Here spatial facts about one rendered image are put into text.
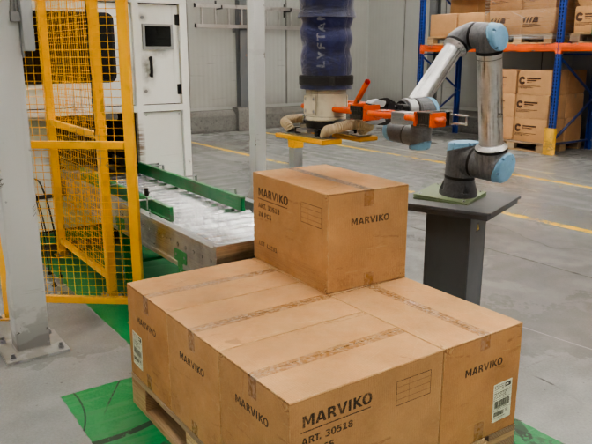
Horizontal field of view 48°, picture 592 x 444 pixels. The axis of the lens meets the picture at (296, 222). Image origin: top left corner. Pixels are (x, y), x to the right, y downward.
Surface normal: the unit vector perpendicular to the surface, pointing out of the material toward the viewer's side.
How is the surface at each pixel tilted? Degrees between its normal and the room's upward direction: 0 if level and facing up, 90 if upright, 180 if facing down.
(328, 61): 75
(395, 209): 90
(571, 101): 89
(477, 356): 90
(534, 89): 92
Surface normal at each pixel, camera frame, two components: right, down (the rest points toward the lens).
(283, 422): -0.82, 0.14
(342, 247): 0.53, 0.21
